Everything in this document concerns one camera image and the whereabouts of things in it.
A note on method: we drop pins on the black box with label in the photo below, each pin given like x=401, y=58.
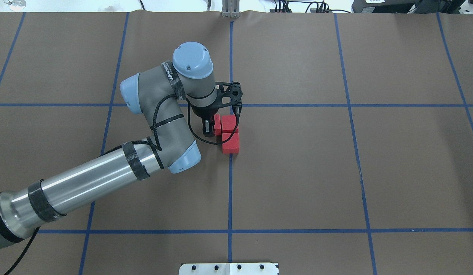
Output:
x=382, y=6

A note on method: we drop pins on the white pedestal column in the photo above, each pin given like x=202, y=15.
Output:
x=242, y=268

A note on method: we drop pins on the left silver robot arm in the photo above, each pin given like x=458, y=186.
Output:
x=153, y=94

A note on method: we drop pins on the aluminium frame post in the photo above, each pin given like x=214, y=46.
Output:
x=231, y=9

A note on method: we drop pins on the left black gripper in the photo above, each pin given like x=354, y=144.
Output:
x=204, y=113

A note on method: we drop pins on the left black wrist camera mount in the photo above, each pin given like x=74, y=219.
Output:
x=229, y=95

